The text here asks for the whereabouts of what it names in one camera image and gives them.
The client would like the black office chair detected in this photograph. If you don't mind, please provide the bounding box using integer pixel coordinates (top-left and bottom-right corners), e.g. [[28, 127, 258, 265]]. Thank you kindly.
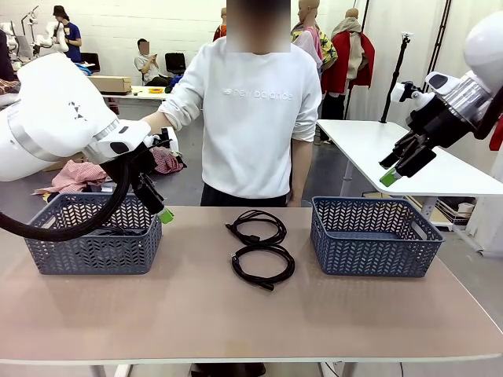
[[80, 52, 100, 75], [163, 52, 186, 76]]

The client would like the thin black coiled signal cable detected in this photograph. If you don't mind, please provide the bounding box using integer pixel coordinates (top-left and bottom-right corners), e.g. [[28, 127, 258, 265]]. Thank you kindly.
[[225, 209, 288, 245]]

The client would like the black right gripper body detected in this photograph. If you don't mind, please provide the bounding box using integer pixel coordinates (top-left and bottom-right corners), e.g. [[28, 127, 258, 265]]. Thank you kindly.
[[406, 99, 479, 149]]

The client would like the black camera tripod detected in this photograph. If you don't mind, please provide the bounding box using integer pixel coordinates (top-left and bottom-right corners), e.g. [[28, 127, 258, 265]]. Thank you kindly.
[[380, 31, 414, 125]]

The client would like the thick black coiled signal cable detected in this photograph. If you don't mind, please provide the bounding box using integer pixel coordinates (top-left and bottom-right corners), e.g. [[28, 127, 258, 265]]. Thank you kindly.
[[230, 243, 296, 292]]

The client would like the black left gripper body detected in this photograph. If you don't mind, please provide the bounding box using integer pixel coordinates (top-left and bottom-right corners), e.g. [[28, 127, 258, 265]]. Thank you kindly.
[[102, 145, 159, 189]]

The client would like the blue plastic lattice basket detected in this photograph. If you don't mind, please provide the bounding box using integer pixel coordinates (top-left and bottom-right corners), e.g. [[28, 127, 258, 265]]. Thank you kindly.
[[24, 192, 164, 276], [309, 196, 445, 279]]

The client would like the white background table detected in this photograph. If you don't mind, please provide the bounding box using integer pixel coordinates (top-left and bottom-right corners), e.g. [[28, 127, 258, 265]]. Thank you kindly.
[[100, 85, 176, 104]]

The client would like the person in blue shirt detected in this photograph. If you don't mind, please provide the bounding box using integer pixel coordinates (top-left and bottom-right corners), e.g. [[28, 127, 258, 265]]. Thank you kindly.
[[52, 5, 83, 64]]

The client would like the person's right forearm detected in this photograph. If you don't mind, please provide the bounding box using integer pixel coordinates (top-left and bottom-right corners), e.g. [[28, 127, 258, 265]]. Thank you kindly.
[[140, 90, 204, 137]]

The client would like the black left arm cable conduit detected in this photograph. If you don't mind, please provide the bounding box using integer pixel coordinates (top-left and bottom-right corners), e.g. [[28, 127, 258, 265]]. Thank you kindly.
[[0, 151, 138, 242]]

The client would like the seated person in grey shirt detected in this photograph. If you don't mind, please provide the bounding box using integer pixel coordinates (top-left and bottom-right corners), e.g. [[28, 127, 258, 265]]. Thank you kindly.
[[134, 38, 173, 87]]

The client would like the small red checked cloth pile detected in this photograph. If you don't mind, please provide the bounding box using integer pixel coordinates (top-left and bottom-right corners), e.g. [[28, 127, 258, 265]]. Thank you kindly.
[[151, 148, 186, 176]]

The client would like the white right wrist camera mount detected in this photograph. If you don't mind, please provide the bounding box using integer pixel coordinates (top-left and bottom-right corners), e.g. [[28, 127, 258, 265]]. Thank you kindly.
[[394, 79, 432, 110]]

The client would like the person's left forearm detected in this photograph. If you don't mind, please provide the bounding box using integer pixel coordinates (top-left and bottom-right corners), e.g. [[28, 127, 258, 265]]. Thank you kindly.
[[290, 129, 315, 196]]

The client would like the mannequin with colourful shirt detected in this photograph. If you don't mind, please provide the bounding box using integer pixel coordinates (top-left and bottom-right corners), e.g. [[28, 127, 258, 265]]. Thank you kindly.
[[290, 0, 339, 74]]

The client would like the mannequin with red cape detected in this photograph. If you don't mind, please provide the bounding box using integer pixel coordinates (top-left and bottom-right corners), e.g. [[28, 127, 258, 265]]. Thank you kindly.
[[321, 7, 376, 121]]

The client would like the mannequin with orange top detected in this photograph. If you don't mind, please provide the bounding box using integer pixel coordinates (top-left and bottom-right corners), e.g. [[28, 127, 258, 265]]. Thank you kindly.
[[213, 7, 229, 42]]

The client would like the large red checked cloth pile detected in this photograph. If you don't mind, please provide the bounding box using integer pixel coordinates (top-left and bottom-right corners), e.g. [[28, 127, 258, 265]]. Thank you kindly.
[[34, 158, 114, 196]]

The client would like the black power cable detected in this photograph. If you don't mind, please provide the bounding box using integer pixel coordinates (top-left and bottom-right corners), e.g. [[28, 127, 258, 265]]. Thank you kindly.
[[90, 223, 133, 237]]

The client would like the person in white sweater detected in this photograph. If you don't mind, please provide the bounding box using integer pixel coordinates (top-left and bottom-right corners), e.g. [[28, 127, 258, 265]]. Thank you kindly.
[[159, 0, 323, 209]]

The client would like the white height-adjustable side table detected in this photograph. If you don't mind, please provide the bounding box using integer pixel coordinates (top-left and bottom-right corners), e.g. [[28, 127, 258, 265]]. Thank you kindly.
[[316, 118, 503, 252]]

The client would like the long cardboard box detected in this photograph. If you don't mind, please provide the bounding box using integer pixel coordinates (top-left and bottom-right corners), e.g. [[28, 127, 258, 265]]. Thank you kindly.
[[86, 75, 133, 96]]

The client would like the black slanted pole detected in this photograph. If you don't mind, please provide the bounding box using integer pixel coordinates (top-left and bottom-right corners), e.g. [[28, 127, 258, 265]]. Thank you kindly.
[[428, 0, 452, 74]]

